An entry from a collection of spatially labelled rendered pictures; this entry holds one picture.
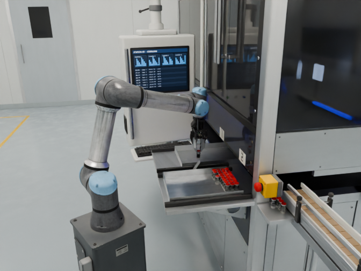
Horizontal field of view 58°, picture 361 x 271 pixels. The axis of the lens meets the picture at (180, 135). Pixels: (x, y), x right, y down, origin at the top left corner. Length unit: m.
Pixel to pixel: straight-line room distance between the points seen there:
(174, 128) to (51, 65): 4.84
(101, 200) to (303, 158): 0.88
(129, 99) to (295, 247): 1.05
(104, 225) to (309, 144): 0.94
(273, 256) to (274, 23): 1.06
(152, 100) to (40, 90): 5.74
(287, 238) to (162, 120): 1.15
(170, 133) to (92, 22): 4.67
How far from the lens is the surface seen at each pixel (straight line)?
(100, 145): 1.50
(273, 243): 1.67
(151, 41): 2.19
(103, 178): 1.43
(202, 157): 1.91
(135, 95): 1.35
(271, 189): 1.38
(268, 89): 1.32
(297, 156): 1.48
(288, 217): 1.44
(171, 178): 1.68
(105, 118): 1.47
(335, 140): 1.54
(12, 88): 7.19
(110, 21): 6.74
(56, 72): 6.92
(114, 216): 1.48
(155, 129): 2.31
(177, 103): 1.46
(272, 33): 1.29
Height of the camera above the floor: 1.66
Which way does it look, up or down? 20 degrees down
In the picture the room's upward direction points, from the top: 1 degrees counter-clockwise
